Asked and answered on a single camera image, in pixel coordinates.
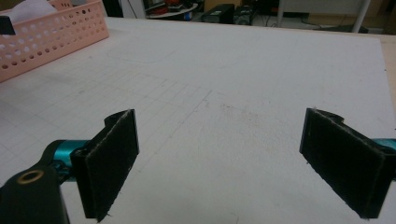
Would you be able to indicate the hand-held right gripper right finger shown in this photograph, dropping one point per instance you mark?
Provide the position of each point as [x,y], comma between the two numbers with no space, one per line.
[342,161]

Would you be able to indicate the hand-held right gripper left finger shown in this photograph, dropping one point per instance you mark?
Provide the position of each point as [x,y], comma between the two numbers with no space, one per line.
[109,161]

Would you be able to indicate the lavender printed towel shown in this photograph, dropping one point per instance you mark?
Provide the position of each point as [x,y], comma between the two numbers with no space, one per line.
[31,9]

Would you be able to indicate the pink plastic basket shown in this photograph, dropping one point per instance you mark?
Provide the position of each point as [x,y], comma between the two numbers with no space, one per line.
[101,29]

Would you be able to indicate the white metal stand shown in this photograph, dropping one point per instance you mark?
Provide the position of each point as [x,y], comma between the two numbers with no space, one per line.
[361,15]

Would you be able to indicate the white grid mat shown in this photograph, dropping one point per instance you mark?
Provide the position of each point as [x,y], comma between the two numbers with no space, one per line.
[218,62]

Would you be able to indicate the black computer tower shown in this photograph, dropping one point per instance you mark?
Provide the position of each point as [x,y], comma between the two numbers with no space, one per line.
[244,15]
[218,14]

